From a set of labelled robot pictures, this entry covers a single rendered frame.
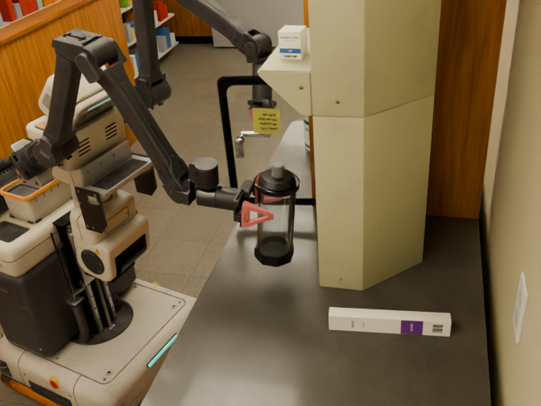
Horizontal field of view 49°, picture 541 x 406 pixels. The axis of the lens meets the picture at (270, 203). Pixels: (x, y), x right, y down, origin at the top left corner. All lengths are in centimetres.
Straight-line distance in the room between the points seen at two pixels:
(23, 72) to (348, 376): 277
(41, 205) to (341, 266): 121
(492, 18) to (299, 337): 89
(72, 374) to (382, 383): 140
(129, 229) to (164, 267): 116
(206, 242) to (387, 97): 224
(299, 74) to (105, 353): 153
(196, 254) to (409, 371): 214
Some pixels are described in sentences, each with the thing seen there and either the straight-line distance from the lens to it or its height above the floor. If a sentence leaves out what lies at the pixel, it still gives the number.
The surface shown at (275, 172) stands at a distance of 139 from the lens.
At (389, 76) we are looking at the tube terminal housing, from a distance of 129.
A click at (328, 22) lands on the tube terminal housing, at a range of 122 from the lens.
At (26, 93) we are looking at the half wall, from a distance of 365.
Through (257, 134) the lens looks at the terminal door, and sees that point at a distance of 168.
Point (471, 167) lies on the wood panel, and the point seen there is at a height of 111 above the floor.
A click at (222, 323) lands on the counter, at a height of 94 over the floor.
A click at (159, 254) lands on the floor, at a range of 337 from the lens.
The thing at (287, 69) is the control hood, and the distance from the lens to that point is 127.
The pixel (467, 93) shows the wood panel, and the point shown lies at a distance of 165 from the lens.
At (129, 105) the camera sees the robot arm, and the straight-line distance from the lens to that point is 146.
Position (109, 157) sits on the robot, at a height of 109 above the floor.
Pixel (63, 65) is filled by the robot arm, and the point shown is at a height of 150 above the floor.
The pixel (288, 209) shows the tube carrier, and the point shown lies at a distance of 142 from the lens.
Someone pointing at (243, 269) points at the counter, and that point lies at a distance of 162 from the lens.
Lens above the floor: 193
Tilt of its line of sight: 32 degrees down
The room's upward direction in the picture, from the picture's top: 5 degrees counter-clockwise
